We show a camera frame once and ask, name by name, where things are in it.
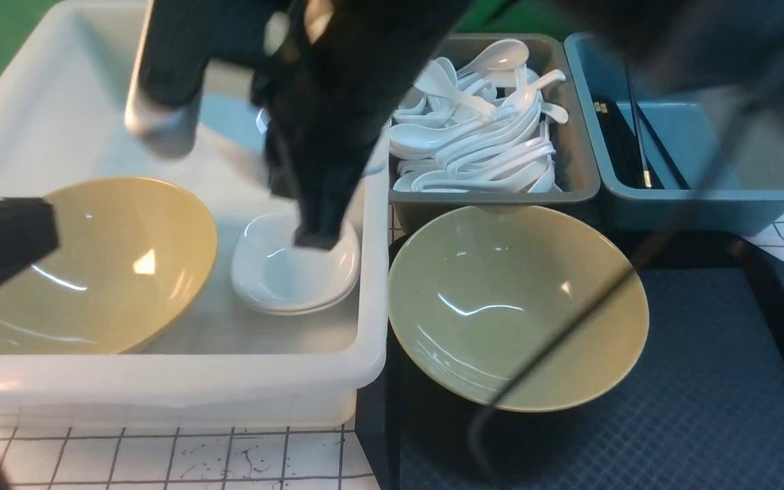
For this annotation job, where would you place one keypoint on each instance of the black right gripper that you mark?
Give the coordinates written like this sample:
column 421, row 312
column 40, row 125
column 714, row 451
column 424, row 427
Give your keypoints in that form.
column 347, row 65

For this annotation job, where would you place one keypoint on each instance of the white dish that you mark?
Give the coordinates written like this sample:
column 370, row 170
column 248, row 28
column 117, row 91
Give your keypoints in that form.
column 286, row 294
column 266, row 245

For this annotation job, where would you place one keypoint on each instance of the yellow noodle bowl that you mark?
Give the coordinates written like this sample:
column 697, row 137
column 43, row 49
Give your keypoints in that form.
column 475, row 292

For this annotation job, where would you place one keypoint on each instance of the white soup spoon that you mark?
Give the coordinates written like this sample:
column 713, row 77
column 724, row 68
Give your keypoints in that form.
column 433, row 81

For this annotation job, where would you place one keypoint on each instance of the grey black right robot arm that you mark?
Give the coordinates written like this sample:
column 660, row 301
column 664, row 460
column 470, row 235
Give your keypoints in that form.
column 689, row 46

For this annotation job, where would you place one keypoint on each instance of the yellow bowl in tub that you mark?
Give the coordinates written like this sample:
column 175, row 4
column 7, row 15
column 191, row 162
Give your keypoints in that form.
column 134, row 255

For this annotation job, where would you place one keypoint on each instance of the white dish in tub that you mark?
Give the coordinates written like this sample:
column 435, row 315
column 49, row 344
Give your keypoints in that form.
column 286, row 294

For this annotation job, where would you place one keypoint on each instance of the white long spoon middle pile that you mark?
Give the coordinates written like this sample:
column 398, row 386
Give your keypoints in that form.
column 409, row 139

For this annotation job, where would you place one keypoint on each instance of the white spoon top of pile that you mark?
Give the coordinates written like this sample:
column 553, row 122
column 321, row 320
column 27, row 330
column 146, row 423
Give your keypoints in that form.
column 501, row 57

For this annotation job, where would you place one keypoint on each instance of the grey-brown spoon bin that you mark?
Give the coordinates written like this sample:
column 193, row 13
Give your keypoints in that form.
column 575, row 163

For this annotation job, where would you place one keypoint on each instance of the large white plastic tub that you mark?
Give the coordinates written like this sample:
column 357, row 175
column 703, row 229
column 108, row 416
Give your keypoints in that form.
column 62, row 109

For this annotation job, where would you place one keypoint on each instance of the black chopsticks bundle in bin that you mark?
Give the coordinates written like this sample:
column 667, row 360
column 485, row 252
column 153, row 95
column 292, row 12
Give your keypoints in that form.
column 621, row 143

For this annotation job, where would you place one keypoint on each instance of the single black chopstick in bin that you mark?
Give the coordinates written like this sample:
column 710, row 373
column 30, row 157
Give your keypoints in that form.
column 666, row 156

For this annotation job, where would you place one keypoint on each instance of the blue-grey chopstick bin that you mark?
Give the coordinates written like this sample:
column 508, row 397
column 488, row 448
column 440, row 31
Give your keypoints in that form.
column 746, row 198

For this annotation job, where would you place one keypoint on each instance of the black serving tray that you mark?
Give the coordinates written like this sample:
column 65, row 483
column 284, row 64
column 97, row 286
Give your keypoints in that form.
column 702, row 409

